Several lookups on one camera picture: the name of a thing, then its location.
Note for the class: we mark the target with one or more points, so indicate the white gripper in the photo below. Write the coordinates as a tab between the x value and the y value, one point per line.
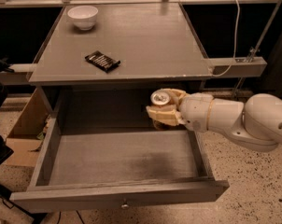
195	111

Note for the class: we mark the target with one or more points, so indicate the orange soda can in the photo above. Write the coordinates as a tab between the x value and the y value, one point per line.
156	99

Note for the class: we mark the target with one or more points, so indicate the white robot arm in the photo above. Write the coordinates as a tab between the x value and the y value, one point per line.
255	124

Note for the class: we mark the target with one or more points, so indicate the open grey top drawer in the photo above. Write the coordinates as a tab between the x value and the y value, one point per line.
99	170

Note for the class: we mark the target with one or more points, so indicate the metal drawer knob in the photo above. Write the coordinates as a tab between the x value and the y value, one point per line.
124	205

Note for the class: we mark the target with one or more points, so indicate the black snack bar packet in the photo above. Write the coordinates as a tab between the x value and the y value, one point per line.
101	61

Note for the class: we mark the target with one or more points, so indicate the grey wooden cabinet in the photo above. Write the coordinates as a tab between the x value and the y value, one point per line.
143	33

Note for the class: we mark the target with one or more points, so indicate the white ceramic bowl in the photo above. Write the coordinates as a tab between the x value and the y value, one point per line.
83	17

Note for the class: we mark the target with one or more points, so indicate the cardboard box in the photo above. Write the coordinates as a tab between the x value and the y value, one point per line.
22	139

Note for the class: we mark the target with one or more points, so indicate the grey metal rail beam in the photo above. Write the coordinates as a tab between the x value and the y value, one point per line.
58	74

